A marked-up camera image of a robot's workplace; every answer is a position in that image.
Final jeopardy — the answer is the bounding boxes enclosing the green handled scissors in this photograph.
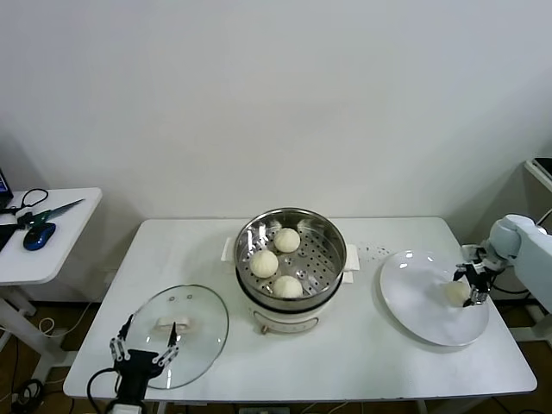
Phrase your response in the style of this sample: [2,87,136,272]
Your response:
[16,198,87,228]

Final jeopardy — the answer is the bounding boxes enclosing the blue computer mouse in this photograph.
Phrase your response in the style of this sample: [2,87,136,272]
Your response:
[22,223,57,252]

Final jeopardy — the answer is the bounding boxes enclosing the round glass pot lid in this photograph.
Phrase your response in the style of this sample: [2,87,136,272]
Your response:
[128,283,229,392]

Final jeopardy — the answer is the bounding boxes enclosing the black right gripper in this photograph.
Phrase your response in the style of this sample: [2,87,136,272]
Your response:
[452,262,492,309]

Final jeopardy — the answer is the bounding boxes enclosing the black floor cable bundle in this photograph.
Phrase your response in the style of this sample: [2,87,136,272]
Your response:
[10,378,44,407]

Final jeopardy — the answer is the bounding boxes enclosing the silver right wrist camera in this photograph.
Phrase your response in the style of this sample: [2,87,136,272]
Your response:
[461,243,492,271]

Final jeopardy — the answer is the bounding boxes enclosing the thin black looped cable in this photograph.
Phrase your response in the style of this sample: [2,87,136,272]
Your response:
[3,188,49,216]

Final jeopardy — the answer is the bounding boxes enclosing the black laptop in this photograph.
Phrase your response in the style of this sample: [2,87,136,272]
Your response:
[0,166,21,255]

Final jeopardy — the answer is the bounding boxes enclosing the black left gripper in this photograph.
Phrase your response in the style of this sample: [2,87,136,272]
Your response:
[108,313,180,401]

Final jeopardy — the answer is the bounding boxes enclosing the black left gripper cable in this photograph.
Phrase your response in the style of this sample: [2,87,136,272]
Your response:
[87,368,122,409]

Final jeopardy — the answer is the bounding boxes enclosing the white steamed baozi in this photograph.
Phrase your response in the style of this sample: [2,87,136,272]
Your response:
[272,274,304,299]
[274,227,302,254]
[249,249,279,279]
[443,279,470,307]

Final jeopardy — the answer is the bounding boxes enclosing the white side table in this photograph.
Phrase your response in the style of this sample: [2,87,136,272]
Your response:
[0,187,104,380]

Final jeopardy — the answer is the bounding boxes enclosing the white floor cable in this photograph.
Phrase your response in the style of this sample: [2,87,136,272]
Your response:
[37,301,94,337]

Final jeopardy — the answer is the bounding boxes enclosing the round white plate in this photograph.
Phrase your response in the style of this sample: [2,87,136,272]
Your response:
[379,249,491,347]

